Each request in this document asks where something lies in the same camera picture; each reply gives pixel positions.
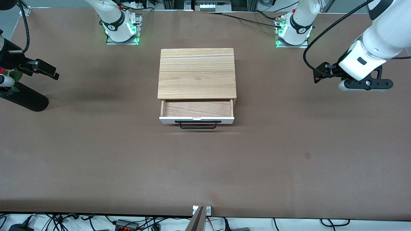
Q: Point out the black vase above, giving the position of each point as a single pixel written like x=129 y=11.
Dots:
x=27 y=98

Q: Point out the red rose with green leaves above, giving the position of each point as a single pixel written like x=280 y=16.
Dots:
x=16 y=75

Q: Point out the light wooden drawer cabinet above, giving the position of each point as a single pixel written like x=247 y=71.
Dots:
x=196 y=73

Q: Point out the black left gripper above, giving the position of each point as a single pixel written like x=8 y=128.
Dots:
x=333 y=70

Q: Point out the black power adapter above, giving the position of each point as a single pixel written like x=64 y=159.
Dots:
x=20 y=227

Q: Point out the grey wedge-shaped post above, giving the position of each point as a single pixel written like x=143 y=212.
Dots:
x=196 y=221

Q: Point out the black connector block orange levers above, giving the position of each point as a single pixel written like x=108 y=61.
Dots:
x=126 y=225

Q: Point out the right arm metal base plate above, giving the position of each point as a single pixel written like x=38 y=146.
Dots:
x=138 y=25

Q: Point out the aluminium corner bracket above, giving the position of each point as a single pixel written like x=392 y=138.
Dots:
x=25 y=11

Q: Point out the white power strip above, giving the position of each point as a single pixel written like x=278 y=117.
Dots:
x=212 y=5

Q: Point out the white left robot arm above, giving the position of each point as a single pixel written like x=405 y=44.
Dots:
x=385 y=32

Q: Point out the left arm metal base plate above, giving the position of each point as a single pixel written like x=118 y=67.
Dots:
x=303 y=46

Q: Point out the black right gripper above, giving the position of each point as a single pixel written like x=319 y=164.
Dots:
x=10 y=59

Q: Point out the small metal bracket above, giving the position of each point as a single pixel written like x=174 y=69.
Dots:
x=208 y=210

